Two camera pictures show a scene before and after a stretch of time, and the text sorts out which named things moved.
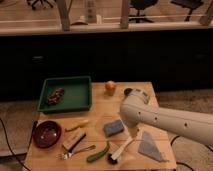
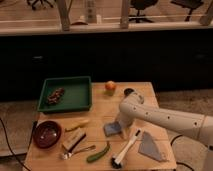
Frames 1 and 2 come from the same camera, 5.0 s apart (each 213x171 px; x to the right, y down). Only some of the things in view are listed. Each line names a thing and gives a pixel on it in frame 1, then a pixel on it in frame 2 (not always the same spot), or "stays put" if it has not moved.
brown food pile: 53,99 stays put
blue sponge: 113,127 stays put
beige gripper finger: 133,131 to 126,119
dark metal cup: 127,91 stays put
